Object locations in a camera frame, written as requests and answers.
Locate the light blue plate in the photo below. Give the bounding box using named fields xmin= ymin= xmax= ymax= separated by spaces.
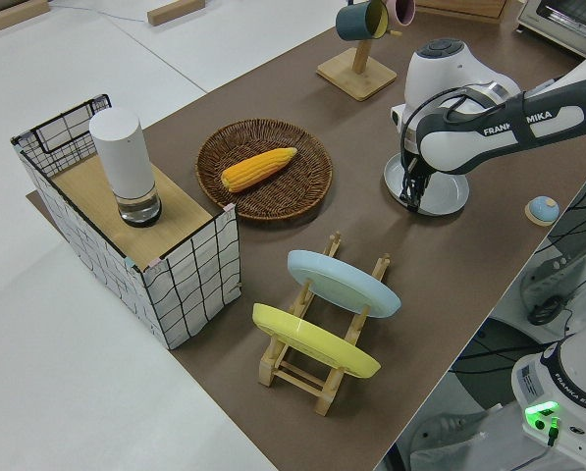
xmin=287 ymin=249 xmax=402 ymax=319

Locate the yellow plate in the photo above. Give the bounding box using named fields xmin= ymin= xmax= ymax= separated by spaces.
xmin=251 ymin=302 xmax=383 ymax=379

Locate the grid pattern storage box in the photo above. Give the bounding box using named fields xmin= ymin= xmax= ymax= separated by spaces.
xmin=10 ymin=92 xmax=244 ymax=350

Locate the light wooden block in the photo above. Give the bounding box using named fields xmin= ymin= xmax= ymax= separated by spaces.
xmin=0 ymin=0 xmax=51 ymax=34
xmin=146 ymin=0 xmax=210 ymax=26

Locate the white toaster oven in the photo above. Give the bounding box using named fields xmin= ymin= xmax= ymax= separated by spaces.
xmin=515 ymin=0 xmax=586 ymax=59

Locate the wooden plate rack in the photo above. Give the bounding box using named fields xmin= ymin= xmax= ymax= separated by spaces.
xmin=257 ymin=230 xmax=393 ymax=417

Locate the white cylinder device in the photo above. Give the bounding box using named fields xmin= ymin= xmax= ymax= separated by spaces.
xmin=88 ymin=108 xmax=164 ymax=228

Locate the brown table mat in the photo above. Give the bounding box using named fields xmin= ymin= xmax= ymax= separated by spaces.
xmin=25 ymin=9 xmax=586 ymax=471

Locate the gray robot mounting stand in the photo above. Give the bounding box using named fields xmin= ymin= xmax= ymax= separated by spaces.
xmin=395 ymin=235 xmax=586 ymax=471

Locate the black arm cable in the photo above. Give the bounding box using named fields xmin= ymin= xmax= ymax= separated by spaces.
xmin=400 ymin=83 xmax=519 ymax=197

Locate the round wicker basket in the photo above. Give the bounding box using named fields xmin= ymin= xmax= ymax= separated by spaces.
xmin=195 ymin=117 xmax=334 ymax=223

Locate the light wooden drawer cabinet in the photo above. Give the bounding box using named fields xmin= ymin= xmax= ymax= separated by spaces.
xmin=413 ymin=0 xmax=510 ymax=24

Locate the gray round plate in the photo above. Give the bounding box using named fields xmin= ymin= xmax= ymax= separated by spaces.
xmin=383 ymin=152 xmax=470 ymax=216

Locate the teal mug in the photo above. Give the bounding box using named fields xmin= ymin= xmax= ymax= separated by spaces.
xmin=335 ymin=0 xmax=391 ymax=42

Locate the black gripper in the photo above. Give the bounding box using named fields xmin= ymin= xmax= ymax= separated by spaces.
xmin=400 ymin=161 xmax=434 ymax=213

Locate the wooden mug tree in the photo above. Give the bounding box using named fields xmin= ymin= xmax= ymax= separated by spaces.
xmin=315 ymin=0 xmax=405 ymax=103

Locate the yellow corn cob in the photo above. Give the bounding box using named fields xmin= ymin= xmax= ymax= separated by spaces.
xmin=221 ymin=146 xmax=298 ymax=193

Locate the pink mug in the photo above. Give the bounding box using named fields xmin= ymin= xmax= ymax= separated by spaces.
xmin=385 ymin=0 xmax=416 ymax=26

